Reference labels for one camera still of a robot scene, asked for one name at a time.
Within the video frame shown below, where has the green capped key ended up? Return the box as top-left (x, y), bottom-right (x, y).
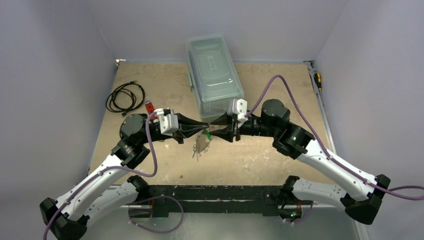
top-left (202, 130), bottom-right (212, 141)

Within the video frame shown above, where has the metal key organizer plate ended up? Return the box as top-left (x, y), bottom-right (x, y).
top-left (192, 130), bottom-right (213, 161)

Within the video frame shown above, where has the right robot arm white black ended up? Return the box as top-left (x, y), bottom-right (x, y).
top-left (211, 99), bottom-right (391, 225)

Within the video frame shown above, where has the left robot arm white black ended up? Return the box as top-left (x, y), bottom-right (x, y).
top-left (39, 108), bottom-right (209, 240)

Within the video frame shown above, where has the clear plastic storage box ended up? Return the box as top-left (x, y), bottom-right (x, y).
top-left (185, 34), bottom-right (244, 119)

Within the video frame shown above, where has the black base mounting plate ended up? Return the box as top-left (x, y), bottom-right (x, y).
top-left (130, 184), bottom-right (314, 220)

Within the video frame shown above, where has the yellow black screwdriver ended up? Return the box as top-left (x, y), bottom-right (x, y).
top-left (313, 72), bottom-right (323, 91)

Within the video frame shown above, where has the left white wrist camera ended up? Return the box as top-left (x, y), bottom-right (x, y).
top-left (154, 108), bottom-right (179, 136)

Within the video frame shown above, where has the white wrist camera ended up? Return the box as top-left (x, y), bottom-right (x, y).
top-left (227, 98), bottom-right (248, 123)
top-left (154, 108), bottom-right (179, 136)

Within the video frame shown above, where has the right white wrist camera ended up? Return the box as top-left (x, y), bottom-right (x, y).
top-left (227, 98), bottom-right (248, 123)

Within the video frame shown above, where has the coiled black cable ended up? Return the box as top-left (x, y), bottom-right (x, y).
top-left (105, 81), bottom-right (146, 114)

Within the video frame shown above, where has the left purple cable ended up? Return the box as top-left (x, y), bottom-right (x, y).
top-left (42, 110), bottom-right (185, 240)

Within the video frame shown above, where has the purple cable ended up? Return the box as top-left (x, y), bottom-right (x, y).
top-left (245, 74), bottom-right (424, 226)
top-left (42, 110), bottom-right (185, 240)

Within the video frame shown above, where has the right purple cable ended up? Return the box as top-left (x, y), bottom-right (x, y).
top-left (245, 74), bottom-right (424, 226)

